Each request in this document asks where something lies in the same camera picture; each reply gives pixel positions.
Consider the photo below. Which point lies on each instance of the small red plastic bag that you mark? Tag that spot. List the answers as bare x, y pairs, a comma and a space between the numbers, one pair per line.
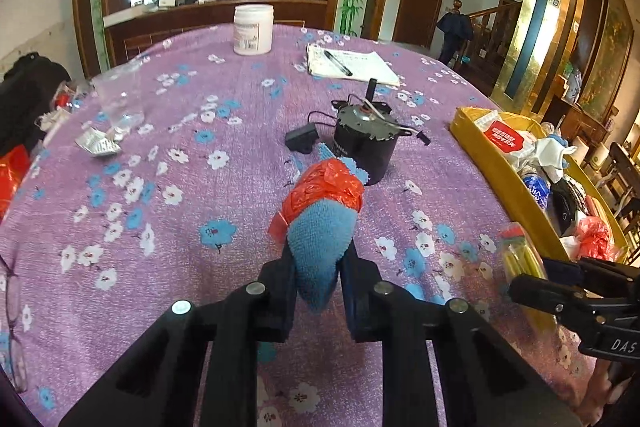
320, 192

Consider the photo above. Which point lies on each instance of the black pouch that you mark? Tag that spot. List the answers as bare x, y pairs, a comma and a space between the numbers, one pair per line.
565, 209

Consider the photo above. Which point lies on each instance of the large red plastic bag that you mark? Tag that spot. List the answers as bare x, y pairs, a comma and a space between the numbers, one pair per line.
10, 177

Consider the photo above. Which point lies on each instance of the white plastic jar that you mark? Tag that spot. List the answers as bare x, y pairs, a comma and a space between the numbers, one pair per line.
253, 32

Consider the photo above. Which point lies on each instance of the yellow cardboard box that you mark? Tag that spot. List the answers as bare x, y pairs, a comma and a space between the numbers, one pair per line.
495, 177

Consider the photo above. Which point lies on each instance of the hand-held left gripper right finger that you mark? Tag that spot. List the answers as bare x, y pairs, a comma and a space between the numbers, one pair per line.
352, 302

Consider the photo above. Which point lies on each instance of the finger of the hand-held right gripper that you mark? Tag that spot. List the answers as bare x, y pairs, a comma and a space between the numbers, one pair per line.
540, 292
562, 269

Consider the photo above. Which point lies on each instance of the dark hanging jacket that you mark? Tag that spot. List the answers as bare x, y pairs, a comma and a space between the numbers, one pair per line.
455, 29

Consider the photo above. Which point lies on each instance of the clear plastic cup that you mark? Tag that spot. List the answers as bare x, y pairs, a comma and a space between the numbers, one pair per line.
117, 102

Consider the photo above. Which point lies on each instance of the person's right hand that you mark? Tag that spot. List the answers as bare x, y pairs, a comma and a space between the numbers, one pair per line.
595, 392

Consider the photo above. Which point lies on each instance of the black electric motor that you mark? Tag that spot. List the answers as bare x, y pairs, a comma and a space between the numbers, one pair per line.
365, 147

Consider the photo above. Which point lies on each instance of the white paper notebook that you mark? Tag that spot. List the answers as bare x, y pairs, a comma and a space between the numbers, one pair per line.
370, 69

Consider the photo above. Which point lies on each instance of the blue snack packet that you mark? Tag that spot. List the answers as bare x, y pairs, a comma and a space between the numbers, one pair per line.
537, 192

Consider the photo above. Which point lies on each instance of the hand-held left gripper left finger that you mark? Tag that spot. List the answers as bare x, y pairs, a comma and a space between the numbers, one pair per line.
280, 287

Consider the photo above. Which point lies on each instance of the wooden counter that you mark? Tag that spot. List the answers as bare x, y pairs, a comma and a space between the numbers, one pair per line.
200, 19

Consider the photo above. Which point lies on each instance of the small black capacitor box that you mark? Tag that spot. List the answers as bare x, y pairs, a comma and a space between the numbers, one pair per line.
301, 139

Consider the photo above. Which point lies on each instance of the crumpled red plastic bag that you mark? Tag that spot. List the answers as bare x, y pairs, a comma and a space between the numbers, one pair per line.
595, 237

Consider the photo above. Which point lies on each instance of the gold-framed painting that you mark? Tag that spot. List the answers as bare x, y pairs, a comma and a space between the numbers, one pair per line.
607, 57

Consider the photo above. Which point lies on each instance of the wooden staircase railing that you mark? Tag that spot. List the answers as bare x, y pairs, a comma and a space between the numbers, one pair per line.
492, 42

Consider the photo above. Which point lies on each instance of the black pen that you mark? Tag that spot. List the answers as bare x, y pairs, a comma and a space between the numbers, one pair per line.
337, 63

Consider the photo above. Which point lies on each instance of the blue cloth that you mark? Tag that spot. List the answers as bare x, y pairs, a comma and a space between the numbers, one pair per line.
320, 247

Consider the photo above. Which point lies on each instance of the black fabric bag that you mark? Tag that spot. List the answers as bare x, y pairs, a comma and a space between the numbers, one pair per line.
30, 92

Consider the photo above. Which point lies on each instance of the silver blister pill pack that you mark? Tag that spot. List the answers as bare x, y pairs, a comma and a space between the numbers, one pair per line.
97, 143

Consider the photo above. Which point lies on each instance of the thin-framed eyeglasses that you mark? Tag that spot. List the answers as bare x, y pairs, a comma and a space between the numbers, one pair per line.
15, 357

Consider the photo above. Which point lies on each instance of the gold and blue pillar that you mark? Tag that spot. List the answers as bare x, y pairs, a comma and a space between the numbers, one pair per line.
545, 7

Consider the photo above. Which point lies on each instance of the yellow pencil pack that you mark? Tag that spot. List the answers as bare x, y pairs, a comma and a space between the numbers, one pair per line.
525, 262

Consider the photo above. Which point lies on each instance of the crumpled plastic bags bundle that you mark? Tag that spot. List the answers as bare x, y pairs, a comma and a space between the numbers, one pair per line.
62, 104

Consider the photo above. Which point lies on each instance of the red and white packet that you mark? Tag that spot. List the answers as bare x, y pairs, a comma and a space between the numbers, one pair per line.
507, 139

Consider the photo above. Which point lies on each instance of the dark wooden chair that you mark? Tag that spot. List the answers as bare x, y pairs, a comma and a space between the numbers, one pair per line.
620, 177

